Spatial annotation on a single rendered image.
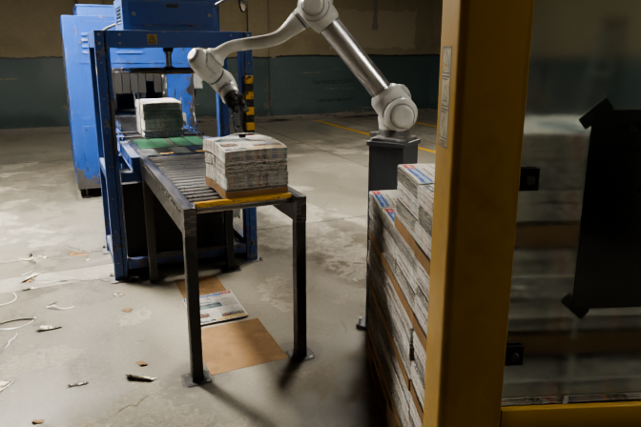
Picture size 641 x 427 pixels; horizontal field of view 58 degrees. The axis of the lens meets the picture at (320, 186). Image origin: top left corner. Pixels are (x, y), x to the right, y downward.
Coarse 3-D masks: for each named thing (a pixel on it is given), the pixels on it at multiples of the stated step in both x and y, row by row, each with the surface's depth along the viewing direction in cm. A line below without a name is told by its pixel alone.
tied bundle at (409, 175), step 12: (408, 168) 190; (420, 168) 190; (432, 168) 190; (408, 180) 182; (420, 180) 173; (432, 180) 172; (408, 192) 183; (396, 204) 200; (408, 204) 185; (408, 216) 183; (408, 228) 184
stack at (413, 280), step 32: (384, 192) 255; (384, 224) 224; (384, 256) 226; (384, 288) 222; (416, 288) 175; (384, 352) 230; (416, 352) 177; (416, 384) 175; (384, 416) 229; (416, 416) 176
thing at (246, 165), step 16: (224, 144) 252; (240, 144) 254; (256, 144) 254; (272, 144) 254; (224, 160) 243; (240, 160) 245; (256, 160) 248; (272, 160) 250; (224, 176) 246; (240, 176) 246; (256, 176) 250; (272, 176) 253
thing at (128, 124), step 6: (120, 120) 532; (126, 120) 532; (132, 120) 532; (126, 126) 493; (132, 126) 493; (186, 126) 498; (132, 132) 454; (138, 132) 454; (186, 132) 454; (126, 138) 446; (132, 138) 425; (138, 138) 426; (144, 138) 428; (150, 138) 429
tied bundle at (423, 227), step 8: (424, 192) 162; (432, 192) 159; (424, 200) 161; (432, 200) 153; (424, 208) 161; (432, 208) 153; (424, 216) 163; (432, 216) 156; (416, 224) 170; (424, 224) 163; (416, 232) 170; (424, 232) 160; (416, 240) 170; (424, 240) 161; (424, 248) 161
